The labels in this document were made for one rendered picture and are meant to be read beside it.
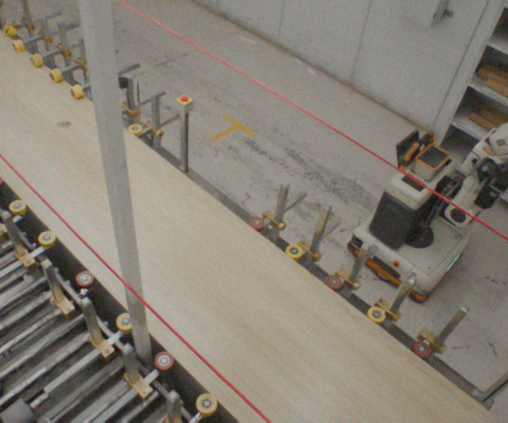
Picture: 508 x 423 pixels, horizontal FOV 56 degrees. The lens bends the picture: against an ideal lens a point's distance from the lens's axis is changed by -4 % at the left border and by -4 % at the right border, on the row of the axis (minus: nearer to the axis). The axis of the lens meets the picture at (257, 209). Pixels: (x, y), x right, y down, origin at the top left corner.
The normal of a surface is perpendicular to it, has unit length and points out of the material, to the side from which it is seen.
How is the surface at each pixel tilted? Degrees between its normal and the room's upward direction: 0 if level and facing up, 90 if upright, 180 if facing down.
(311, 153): 0
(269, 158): 0
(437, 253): 0
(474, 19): 90
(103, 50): 90
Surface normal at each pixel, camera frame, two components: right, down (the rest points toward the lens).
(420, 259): 0.11, -0.67
